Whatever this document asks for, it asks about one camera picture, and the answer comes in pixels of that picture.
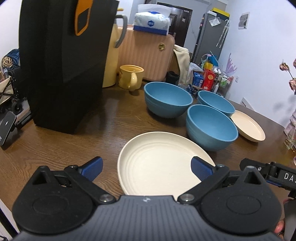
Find blue bowl front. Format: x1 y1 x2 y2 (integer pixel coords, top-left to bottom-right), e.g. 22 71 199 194
186 104 238 152

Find blue bowl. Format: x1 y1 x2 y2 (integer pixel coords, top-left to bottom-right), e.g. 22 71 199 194
144 82 193 118
186 104 238 152
197 90 235 117

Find cream plate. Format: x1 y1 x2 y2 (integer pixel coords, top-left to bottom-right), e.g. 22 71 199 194
117 132 215 199
230 110 265 143

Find blue bowl back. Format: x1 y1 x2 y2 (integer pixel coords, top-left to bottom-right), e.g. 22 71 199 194
197 90 235 117

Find right hand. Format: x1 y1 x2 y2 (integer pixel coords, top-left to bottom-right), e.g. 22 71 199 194
274 220 285 240

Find glass of water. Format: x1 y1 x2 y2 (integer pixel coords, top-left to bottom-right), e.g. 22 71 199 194
284 128 295 150

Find flower vase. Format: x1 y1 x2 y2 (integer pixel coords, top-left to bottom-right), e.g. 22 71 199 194
284 111 296 135

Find red box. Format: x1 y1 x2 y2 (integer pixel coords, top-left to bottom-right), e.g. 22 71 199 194
202 69 216 91

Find blue box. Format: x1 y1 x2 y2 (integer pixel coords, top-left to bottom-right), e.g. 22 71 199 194
192 71 204 87

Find yellow thermos jug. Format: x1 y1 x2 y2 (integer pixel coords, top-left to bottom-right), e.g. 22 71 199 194
102 15 128 88

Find black cup on chair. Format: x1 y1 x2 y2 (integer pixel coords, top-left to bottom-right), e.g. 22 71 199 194
165 71 180 85

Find yellow mug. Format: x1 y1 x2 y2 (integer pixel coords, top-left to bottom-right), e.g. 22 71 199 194
118 65 144 92

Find dried pink flowers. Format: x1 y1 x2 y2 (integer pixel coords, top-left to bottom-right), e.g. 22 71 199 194
279 61 296 94

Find white plastic bag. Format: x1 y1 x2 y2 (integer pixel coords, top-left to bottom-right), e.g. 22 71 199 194
185 62 203 85

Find black paper bag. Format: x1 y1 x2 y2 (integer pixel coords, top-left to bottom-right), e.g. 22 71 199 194
18 1 119 133

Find pink ribbed suitcase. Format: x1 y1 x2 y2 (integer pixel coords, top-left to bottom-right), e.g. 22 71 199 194
118 26 175 81

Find grey refrigerator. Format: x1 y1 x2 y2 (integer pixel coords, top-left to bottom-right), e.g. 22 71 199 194
191 8 230 64

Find dark brown door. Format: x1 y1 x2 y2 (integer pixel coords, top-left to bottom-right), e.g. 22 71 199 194
157 2 193 47

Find white blue tissue pack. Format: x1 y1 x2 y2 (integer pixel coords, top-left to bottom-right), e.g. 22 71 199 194
133 4 171 35

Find wire rack with clutter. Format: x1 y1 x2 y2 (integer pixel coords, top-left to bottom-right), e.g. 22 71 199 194
200 54 233 97

